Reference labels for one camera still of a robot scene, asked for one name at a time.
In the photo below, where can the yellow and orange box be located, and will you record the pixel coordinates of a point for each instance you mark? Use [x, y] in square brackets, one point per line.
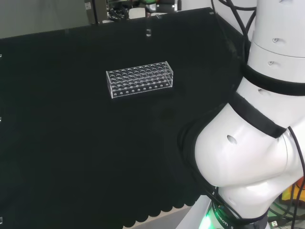
[289, 193]

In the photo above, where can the black bench cloth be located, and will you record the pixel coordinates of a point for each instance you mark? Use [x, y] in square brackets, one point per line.
[71, 143]

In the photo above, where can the dark metal post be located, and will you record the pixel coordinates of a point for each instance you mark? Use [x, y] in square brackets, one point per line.
[94, 10]

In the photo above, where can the clear acrylic test tube rack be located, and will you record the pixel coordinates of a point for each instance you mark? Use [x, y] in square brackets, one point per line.
[139, 80]

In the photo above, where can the white background box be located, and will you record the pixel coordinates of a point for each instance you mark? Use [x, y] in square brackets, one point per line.
[137, 13]

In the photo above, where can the pale grey board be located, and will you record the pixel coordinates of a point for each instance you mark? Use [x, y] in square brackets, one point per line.
[40, 16]

